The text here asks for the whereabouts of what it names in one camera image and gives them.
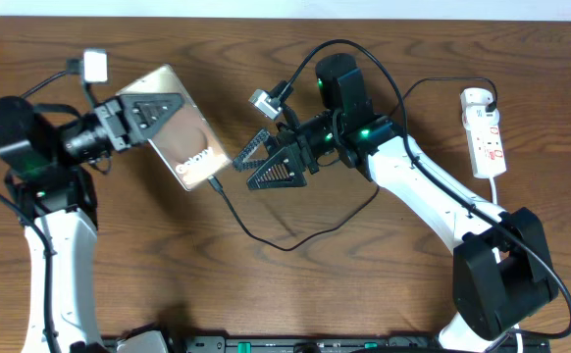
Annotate black charger cable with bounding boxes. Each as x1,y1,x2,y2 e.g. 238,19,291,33
206,76,499,253

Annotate white power strip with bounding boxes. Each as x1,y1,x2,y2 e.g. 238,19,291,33
460,87,506,178

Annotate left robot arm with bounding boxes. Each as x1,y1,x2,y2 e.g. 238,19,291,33
0,93,185,352

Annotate Galaxy S25 Ultra smartphone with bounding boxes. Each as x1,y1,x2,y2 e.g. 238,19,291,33
117,65,232,191

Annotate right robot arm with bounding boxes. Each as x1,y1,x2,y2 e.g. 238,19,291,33
234,53,561,352

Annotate white power strip cord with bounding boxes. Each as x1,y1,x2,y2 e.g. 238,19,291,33
488,176,525,353

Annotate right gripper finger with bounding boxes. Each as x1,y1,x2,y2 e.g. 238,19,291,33
233,128,271,172
246,143,307,190

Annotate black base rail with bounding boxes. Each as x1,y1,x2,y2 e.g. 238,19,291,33
101,323,551,353

